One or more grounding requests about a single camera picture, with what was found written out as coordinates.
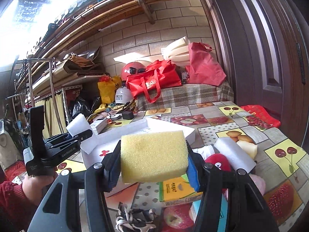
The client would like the red plush toy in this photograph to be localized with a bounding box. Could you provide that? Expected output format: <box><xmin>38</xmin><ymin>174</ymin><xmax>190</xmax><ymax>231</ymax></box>
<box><xmin>205</xmin><ymin>154</ymin><xmax>231</xmax><ymax>171</ymax></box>

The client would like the white bubble foam sheet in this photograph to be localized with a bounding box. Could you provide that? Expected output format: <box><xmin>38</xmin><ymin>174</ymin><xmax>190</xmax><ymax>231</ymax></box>
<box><xmin>214</xmin><ymin>137</ymin><xmax>256</xmax><ymax>173</ymax></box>

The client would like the yellow tissue pack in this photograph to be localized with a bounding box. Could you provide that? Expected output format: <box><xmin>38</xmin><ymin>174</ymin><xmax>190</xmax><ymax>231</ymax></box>
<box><xmin>159</xmin><ymin>174</ymin><xmax>202</xmax><ymax>207</ymax></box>

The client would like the white foam block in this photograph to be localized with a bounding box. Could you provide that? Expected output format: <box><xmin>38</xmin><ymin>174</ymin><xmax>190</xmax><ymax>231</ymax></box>
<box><xmin>66</xmin><ymin>113</ymin><xmax>92</xmax><ymax>137</ymax></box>

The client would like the pink plush toy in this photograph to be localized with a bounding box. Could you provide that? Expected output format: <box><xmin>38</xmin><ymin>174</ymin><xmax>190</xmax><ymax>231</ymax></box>
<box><xmin>249</xmin><ymin>174</ymin><xmax>266</xmax><ymax>195</ymax></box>

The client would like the yellow sponge block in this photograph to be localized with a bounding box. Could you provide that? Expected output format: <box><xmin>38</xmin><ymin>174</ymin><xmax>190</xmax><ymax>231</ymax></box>
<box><xmin>121</xmin><ymin>132</ymin><xmax>188</xmax><ymax>183</ymax></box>

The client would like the black white striped cloth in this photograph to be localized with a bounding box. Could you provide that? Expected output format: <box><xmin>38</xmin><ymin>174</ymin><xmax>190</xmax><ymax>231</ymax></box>
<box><xmin>115</xmin><ymin>202</ymin><xmax>158</xmax><ymax>232</ymax></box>

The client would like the teal tissue pack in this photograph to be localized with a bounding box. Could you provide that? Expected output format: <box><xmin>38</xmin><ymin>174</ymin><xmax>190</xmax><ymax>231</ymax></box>
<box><xmin>189</xmin><ymin>195</ymin><xmax>228</xmax><ymax>232</ymax></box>

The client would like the red sleeve left forearm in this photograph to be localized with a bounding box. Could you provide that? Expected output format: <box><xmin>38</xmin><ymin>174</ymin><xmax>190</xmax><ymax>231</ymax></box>
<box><xmin>1</xmin><ymin>181</ymin><xmax>37</xmax><ymax>231</ymax></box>

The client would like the left hand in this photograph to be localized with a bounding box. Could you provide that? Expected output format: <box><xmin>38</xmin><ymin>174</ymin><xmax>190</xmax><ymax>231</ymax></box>
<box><xmin>22</xmin><ymin>175</ymin><xmax>54</xmax><ymax>206</ymax></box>

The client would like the white cardboard box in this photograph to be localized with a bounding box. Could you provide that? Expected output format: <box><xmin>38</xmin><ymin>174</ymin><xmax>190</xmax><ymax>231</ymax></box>
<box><xmin>81</xmin><ymin>118</ymin><xmax>195</xmax><ymax>168</ymax></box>

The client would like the white sock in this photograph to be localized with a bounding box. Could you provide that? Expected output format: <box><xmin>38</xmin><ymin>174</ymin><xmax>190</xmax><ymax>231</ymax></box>
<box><xmin>193</xmin><ymin>145</ymin><xmax>215</xmax><ymax>161</ymax></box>

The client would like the pale yellow sponge piece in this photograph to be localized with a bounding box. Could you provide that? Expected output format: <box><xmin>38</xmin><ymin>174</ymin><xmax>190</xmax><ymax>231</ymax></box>
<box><xmin>236</xmin><ymin>140</ymin><xmax>258</xmax><ymax>159</ymax></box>

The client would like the white small box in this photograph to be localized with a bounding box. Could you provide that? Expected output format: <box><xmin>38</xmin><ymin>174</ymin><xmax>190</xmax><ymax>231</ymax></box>
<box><xmin>90</xmin><ymin>118</ymin><xmax>108</xmax><ymax>135</ymax></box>

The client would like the fruit pattern tablecloth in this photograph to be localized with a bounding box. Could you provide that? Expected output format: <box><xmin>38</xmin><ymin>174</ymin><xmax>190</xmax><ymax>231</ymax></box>
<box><xmin>62</xmin><ymin>102</ymin><xmax>308</xmax><ymax>231</ymax></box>

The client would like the black charger adapter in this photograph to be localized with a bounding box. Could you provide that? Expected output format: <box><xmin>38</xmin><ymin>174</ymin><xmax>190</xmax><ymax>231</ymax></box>
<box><xmin>121</xmin><ymin>111</ymin><xmax>135</xmax><ymax>120</ymax></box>

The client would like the metal storage rack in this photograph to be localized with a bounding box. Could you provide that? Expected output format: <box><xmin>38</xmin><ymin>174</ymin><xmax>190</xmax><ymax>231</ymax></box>
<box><xmin>9</xmin><ymin>45</ymin><xmax>107</xmax><ymax>136</ymax></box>

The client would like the red plastic bag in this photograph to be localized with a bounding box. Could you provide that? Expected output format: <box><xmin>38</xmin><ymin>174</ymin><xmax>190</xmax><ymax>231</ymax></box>
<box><xmin>241</xmin><ymin>105</ymin><xmax>281</xmax><ymax>130</ymax></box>

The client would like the white helmet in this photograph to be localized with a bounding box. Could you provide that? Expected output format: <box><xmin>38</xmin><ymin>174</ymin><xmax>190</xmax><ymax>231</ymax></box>
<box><xmin>115</xmin><ymin>86</ymin><xmax>134</xmax><ymax>104</ymax></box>

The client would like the yellow plastic bag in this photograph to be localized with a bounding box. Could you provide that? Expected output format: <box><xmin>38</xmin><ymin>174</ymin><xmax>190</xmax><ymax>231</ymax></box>
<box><xmin>97</xmin><ymin>75</ymin><xmax>121</xmax><ymax>104</ymax></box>

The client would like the plaid covered bench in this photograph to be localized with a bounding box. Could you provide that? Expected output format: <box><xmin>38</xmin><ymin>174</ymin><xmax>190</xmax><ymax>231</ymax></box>
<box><xmin>135</xmin><ymin>81</ymin><xmax>234</xmax><ymax>111</ymax></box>

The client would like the pinkish red paper bag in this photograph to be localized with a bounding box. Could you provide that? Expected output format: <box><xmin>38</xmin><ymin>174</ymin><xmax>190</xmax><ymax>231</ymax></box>
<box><xmin>185</xmin><ymin>42</ymin><xmax>226</xmax><ymax>86</ymax></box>

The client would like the red helmet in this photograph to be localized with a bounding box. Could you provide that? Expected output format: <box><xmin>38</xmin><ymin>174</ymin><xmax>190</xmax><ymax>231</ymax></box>
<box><xmin>121</xmin><ymin>62</ymin><xmax>146</xmax><ymax>81</ymax></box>

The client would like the red tote bag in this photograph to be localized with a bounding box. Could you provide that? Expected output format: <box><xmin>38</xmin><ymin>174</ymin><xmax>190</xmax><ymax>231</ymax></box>
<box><xmin>126</xmin><ymin>60</ymin><xmax>182</xmax><ymax>103</ymax></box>

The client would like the cream foam cushions stack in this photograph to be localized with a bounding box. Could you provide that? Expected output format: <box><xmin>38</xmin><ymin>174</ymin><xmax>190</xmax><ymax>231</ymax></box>
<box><xmin>161</xmin><ymin>36</ymin><xmax>190</xmax><ymax>67</ymax></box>

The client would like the brown wooden door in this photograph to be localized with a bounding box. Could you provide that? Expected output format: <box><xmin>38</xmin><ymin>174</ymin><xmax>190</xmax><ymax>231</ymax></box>
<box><xmin>202</xmin><ymin>0</ymin><xmax>308</xmax><ymax>149</ymax></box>

